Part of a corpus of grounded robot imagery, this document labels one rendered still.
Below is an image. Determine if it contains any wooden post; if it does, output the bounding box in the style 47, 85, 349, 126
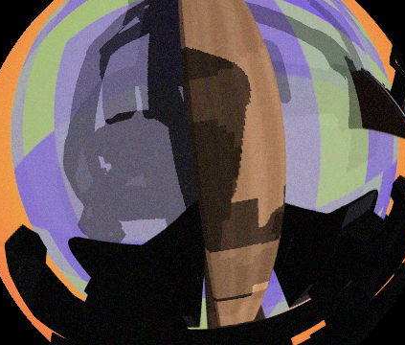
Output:
205, 260, 266, 329

